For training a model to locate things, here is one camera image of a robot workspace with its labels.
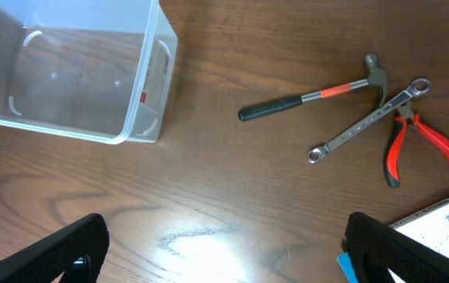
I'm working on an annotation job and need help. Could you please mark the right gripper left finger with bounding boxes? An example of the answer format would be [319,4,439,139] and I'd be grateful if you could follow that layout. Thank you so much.
[0,213,109,283]

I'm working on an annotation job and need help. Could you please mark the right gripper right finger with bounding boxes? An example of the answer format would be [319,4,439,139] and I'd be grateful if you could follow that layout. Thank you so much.
[344,212,449,283]

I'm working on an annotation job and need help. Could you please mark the white blue card package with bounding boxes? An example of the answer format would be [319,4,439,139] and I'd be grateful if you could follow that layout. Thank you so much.
[337,198,449,283]

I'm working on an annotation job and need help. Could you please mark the red handled pliers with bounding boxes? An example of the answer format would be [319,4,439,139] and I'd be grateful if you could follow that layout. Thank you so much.
[382,100,449,189]

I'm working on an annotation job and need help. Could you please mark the silver ring spanner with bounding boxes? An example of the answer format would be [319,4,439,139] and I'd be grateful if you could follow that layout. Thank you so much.
[307,78,432,164]

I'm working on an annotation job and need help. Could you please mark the black handled claw hammer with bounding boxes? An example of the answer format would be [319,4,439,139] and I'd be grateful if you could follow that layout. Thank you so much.
[237,53,388,121]

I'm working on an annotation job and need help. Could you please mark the clear plastic container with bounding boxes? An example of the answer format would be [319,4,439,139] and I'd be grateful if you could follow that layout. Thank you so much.
[0,0,178,145]

